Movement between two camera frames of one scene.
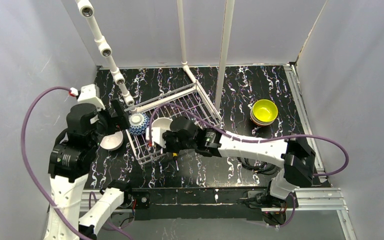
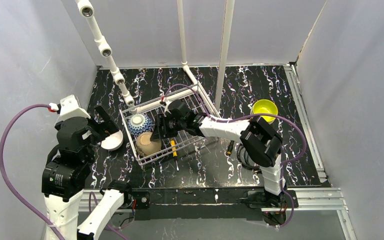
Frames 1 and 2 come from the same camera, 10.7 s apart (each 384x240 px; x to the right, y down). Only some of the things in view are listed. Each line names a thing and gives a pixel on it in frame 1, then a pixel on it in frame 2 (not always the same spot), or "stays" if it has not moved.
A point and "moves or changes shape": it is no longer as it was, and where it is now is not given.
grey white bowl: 112,142 stays
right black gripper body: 168,141 -> 162,125
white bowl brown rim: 158,127 moves or changes shape
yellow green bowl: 265,110 stays
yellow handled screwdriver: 175,154 stays
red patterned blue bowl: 139,122 stays
